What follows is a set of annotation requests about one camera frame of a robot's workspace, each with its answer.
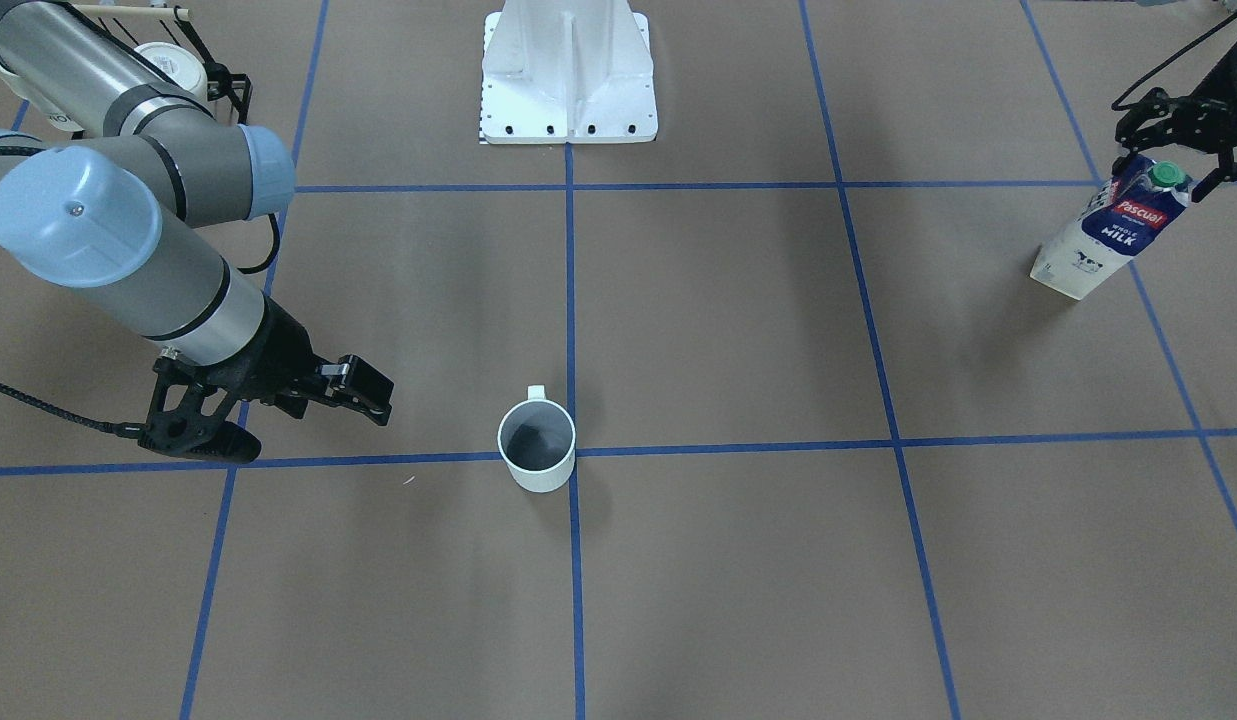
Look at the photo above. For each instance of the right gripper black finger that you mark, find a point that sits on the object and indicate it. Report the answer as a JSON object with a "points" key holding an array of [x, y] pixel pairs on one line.
{"points": [[354, 384]]}

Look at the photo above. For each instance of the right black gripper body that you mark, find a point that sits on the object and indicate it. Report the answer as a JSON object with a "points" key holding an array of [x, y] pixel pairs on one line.
{"points": [[285, 356]]}

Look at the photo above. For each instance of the white mug with handle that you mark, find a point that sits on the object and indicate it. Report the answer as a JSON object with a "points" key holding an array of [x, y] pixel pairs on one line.
{"points": [[537, 440]]}

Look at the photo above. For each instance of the blue white milk carton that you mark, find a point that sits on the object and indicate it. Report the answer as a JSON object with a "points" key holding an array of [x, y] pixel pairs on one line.
{"points": [[1121, 220]]}

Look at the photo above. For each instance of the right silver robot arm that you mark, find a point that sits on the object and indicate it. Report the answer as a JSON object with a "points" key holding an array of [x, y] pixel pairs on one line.
{"points": [[115, 217]]}

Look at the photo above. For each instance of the white mug lower on rack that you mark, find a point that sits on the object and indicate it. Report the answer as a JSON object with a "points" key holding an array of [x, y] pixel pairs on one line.
{"points": [[179, 64]]}

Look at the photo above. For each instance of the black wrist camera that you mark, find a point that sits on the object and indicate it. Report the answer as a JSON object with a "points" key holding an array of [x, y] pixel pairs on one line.
{"points": [[188, 416]]}

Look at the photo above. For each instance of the black wire mug rack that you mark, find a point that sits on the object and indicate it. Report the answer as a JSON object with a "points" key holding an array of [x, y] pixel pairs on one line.
{"points": [[230, 93]]}

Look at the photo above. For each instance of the white camera mast post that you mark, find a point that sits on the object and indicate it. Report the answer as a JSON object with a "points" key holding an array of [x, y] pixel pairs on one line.
{"points": [[567, 72]]}

